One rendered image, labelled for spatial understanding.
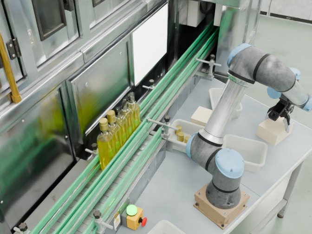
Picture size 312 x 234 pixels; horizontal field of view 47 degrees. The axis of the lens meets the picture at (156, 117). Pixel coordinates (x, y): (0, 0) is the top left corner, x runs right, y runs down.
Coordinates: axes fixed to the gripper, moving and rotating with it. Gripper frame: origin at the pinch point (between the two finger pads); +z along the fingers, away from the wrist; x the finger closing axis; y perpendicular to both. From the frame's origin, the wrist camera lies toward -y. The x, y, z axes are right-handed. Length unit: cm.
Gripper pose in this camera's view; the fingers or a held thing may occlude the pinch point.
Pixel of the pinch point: (275, 126)
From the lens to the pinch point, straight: 208.2
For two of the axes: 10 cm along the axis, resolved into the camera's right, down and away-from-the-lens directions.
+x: -6.6, -4.8, 5.7
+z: 0.0, 7.7, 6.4
